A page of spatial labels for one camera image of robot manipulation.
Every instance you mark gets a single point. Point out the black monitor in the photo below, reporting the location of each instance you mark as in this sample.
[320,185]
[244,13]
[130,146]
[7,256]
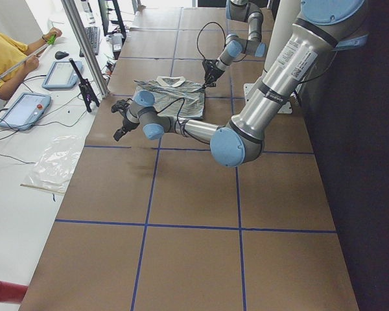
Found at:
[104,14]

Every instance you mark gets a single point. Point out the lower teach pendant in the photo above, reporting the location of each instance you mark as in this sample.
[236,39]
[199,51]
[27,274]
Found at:
[25,111]

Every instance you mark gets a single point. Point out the clear plastic bag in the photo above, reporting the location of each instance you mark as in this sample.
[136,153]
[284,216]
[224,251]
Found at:
[56,166]

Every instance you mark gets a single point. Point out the aluminium frame post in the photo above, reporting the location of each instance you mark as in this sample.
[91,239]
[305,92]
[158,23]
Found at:
[82,39]

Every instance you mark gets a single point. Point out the red cylinder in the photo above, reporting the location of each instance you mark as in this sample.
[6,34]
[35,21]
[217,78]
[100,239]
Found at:
[11,292]

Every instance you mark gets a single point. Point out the upper teach pendant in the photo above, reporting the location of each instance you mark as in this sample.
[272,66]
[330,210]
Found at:
[61,75]

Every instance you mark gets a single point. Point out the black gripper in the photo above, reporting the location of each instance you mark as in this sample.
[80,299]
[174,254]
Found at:
[212,72]
[127,123]

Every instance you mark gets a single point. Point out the black computer mouse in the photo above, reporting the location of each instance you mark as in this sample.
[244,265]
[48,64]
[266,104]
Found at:
[60,55]

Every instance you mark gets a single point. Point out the navy white striped polo shirt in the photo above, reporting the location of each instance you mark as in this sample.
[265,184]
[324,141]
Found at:
[175,95]

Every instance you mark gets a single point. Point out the person in yellow shirt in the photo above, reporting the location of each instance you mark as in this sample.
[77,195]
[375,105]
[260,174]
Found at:
[12,52]

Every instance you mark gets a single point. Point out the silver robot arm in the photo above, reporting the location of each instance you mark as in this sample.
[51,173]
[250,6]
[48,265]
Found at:
[242,11]
[319,27]

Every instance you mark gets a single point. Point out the black camera stand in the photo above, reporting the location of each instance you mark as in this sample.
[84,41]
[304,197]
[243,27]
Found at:
[86,89]

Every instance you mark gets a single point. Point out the teach pendant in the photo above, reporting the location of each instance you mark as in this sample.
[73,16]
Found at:
[25,111]
[61,75]

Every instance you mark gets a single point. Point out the black keyboard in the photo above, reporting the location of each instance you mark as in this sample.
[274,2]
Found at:
[92,34]

